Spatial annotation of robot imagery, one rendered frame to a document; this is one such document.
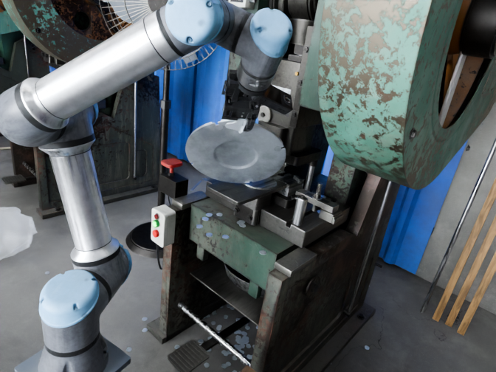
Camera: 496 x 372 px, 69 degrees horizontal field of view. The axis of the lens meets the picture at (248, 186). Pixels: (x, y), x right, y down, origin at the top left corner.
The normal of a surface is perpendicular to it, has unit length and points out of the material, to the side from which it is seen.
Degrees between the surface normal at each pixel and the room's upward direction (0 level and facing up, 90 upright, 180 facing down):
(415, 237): 90
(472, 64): 73
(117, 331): 0
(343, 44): 104
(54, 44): 90
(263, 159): 124
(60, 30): 90
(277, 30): 45
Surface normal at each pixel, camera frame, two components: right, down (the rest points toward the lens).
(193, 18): -0.13, 0.38
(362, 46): -0.67, 0.42
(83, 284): 0.12, -0.85
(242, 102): 0.22, -0.36
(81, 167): 0.68, 0.23
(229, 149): -0.05, 0.84
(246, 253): -0.66, 0.22
